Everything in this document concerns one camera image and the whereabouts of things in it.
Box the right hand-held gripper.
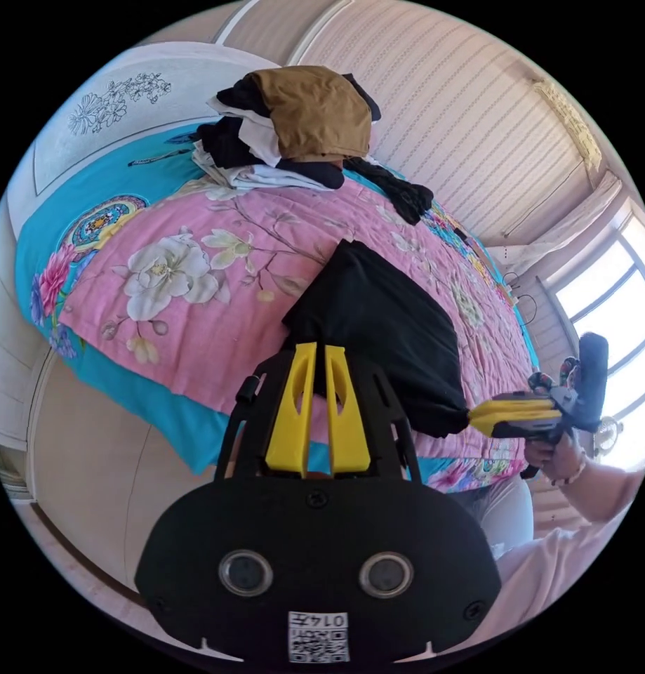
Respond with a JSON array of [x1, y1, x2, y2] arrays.
[[467, 387, 584, 479]]

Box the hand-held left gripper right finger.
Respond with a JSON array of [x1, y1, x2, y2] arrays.
[[324, 345, 372, 478]]

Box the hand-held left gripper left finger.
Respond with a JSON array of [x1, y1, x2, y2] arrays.
[[265, 341, 319, 478]]

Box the black pants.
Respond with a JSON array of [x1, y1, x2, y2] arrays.
[[281, 237, 472, 439]]

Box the person's right forearm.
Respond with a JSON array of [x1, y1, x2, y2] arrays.
[[557, 456, 645, 524]]

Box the person's right hand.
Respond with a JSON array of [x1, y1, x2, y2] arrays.
[[524, 431, 587, 487]]

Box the small round fan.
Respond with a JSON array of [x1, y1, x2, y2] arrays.
[[595, 416, 625, 454]]

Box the bed with pink floral quilt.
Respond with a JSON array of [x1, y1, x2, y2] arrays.
[[14, 41, 542, 496]]

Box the window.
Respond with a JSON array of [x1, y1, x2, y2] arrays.
[[543, 210, 645, 475]]

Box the person's body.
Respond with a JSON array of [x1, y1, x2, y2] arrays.
[[448, 473, 637, 656]]

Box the pile of clothes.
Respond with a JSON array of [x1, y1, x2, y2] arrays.
[[190, 65, 437, 227]]

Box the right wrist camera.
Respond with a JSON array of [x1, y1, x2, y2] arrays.
[[577, 331, 611, 430]]

